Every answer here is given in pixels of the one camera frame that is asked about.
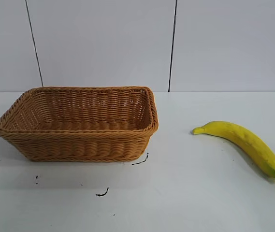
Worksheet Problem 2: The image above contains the yellow banana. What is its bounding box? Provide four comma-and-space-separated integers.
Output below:
191, 120, 275, 181

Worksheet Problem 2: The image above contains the tan woven wicker basket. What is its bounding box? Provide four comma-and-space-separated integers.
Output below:
0, 86, 159, 162

